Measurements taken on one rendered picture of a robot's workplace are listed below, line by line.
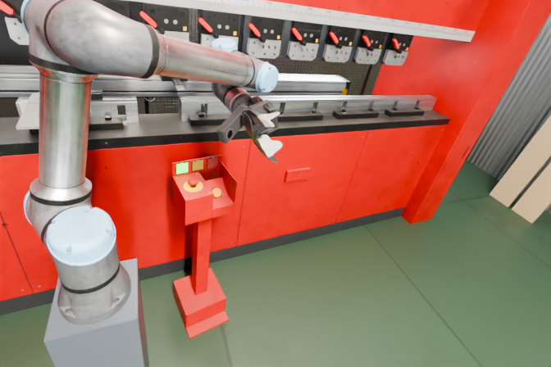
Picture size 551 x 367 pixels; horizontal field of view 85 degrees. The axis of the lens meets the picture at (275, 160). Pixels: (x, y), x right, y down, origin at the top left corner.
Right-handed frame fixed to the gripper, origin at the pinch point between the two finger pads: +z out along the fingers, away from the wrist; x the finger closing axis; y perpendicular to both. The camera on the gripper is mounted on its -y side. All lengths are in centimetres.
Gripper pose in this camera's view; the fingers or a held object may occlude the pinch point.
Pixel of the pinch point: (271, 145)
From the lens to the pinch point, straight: 74.2
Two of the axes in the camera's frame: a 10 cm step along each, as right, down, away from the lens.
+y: 8.5, -4.0, 3.3
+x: 0.7, 7.2, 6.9
